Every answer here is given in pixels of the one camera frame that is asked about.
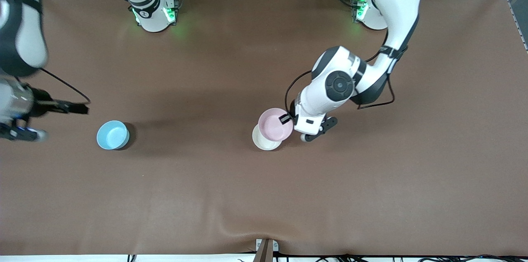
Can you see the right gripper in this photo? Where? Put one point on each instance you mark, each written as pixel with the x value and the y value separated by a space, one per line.
pixel 42 105

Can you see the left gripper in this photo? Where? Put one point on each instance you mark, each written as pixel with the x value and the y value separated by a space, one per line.
pixel 293 112

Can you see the pink bowl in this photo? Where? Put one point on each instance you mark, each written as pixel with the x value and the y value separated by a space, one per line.
pixel 272 128

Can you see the blue bowl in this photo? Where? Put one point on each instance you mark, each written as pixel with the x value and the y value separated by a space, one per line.
pixel 112 135

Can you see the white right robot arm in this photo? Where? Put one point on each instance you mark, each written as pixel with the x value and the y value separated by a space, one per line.
pixel 154 24

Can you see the white bowl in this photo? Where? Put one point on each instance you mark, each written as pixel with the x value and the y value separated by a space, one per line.
pixel 264 145

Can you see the brown table cloth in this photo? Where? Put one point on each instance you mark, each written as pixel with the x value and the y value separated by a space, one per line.
pixel 264 196

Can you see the grey metal bracket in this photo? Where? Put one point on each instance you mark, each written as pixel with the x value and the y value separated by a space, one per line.
pixel 258 246

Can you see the brown camera pole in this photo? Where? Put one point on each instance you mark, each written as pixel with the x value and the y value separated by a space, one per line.
pixel 264 254

